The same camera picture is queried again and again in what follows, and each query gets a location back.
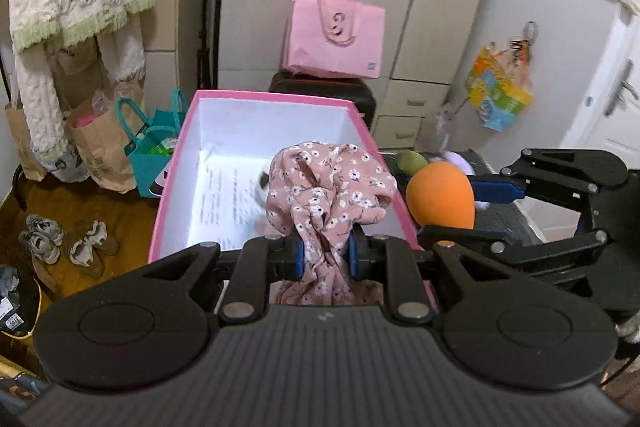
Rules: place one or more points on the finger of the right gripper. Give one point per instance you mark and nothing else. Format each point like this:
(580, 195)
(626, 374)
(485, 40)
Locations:
(478, 241)
(497, 189)

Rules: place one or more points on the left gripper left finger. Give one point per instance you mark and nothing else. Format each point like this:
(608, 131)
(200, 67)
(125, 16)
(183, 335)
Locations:
(252, 270)

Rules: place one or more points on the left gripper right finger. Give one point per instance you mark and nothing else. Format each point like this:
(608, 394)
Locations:
(390, 262)

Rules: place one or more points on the orange sponge ball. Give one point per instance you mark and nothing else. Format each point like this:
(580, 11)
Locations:
(441, 194)

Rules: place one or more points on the pink floral cloth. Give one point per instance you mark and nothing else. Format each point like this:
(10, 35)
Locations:
(321, 191)

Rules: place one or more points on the purple plush toy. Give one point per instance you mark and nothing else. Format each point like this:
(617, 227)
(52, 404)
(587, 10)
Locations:
(464, 165)

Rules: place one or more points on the white plush toy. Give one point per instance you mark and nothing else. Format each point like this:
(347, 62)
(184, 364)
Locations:
(262, 188)

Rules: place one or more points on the black table mat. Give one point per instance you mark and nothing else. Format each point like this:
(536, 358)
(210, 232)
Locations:
(509, 219)

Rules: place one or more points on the pink cardboard box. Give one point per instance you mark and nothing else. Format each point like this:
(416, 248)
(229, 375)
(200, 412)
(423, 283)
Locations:
(259, 125)

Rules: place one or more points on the colourful gift bag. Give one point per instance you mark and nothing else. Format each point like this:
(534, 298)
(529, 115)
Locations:
(499, 86)

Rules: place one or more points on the white door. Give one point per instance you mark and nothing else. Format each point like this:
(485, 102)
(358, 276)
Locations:
(609, 115)

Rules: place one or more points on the teal gift bag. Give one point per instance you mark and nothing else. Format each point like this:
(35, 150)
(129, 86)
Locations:
(152, 140)

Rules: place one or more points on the black suitcase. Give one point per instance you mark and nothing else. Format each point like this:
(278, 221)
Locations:
(354, 90)

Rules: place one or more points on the brown paper bag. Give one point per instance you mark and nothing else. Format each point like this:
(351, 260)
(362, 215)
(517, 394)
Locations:
(100, 138)

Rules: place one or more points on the left sneaker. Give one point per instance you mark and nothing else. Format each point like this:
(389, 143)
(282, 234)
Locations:
(43, 238)

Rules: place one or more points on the pink tote bag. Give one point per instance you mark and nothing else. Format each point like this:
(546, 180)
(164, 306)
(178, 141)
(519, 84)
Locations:
(334, 39)

